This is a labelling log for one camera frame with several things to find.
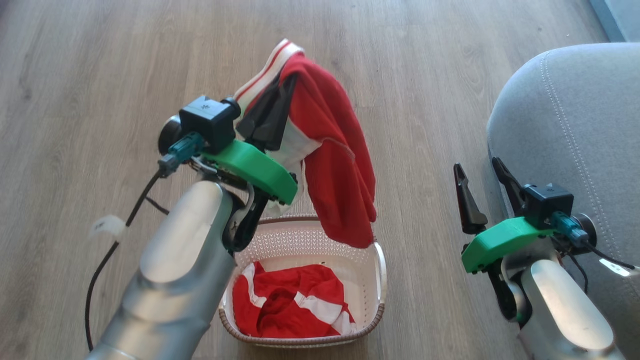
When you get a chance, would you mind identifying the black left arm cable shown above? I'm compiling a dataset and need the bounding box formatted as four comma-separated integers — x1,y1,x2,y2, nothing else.
85,132,207,352

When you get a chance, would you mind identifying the white cable tag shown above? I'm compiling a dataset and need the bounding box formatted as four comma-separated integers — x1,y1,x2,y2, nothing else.
599,258,632,277
91,215,126,239

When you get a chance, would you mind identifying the red garment with ribbed band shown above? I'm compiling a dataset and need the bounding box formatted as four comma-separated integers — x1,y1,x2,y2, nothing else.
232,39,377,249

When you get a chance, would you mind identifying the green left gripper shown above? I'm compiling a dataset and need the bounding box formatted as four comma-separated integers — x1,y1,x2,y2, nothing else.
191,75,299,206

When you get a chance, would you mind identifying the white right cable tag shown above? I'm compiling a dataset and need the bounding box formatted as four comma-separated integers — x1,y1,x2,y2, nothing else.
599,258,632,277

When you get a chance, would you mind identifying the black round left gripper motor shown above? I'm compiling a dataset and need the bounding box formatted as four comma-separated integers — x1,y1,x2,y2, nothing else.
158,115,184,156

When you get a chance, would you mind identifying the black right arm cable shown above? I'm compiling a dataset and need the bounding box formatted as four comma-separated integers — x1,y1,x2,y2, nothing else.
551,211,638,295

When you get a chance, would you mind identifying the white left cable tag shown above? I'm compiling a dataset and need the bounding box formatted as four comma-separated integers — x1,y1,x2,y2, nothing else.
91,215,126,239

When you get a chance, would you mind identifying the cream perforated laundry basket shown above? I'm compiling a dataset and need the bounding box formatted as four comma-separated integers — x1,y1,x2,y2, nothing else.
218,215,388,349

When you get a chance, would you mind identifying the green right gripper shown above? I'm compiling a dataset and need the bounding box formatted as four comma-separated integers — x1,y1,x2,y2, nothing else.
453,157,556,275

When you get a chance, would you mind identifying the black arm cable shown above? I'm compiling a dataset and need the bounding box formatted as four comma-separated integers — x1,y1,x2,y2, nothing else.
85,132,207,352
551,211,638,295

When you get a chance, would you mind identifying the black round right gripper motor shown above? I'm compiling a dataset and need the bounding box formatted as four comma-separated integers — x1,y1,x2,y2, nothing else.
574,213,598,247

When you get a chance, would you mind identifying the red garment with white stripes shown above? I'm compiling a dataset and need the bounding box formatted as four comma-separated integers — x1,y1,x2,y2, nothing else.
232,261,357,339

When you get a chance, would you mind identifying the grey fabric sofa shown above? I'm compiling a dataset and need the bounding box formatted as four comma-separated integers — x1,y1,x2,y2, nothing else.
486,42,640,360

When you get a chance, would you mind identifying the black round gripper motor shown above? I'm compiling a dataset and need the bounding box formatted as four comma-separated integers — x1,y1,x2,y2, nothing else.
574,213,598,247
158,115,184,156

